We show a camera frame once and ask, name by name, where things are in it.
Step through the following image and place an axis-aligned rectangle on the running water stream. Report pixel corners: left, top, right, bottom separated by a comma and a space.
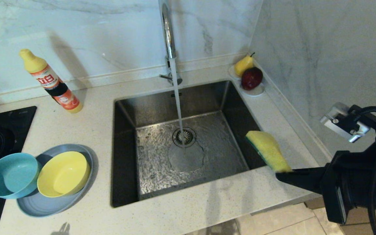
169, 58, 186, 147

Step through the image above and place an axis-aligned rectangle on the white orange dish soap bottle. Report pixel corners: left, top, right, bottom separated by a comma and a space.
19, 49, 84, 114

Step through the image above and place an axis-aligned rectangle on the black induction cooktop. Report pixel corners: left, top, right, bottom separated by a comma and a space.
0, 106, 37, 235

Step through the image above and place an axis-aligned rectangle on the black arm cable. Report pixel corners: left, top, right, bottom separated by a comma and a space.
354, 106, 376, 235

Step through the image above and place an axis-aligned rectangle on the round metal sink drain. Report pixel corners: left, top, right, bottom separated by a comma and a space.
172, 127, 196, 148

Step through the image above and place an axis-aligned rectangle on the yellow sponge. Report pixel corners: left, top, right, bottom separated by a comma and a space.
245, 130, 293, 173

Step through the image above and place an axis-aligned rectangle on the stainless steel sink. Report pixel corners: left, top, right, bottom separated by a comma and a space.
111, 80, 268, 208

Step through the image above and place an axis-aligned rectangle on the teal plastic bowl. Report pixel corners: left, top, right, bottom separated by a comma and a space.
0, 152, 41, 199

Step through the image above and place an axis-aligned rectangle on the yellow plastic bowl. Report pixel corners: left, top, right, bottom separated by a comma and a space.
37, 151, 91, 198

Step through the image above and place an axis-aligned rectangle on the small white dish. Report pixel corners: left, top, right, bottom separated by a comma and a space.
229, 65, 265, 97

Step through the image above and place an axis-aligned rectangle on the dark red apple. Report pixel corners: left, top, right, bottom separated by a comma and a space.
241, 67, 263, 90

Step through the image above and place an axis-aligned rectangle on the yellow pear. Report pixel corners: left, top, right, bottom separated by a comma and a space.
234, 52, 255, 77

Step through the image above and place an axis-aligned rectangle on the blue-grey plate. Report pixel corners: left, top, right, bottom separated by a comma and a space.
16, 144, 95, 217

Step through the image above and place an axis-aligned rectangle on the chrome faucet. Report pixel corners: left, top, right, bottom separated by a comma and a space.
160, 0, 183, 86

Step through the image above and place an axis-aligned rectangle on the wooden cabinet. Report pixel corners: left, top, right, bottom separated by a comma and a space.
305, 196, 376, 235

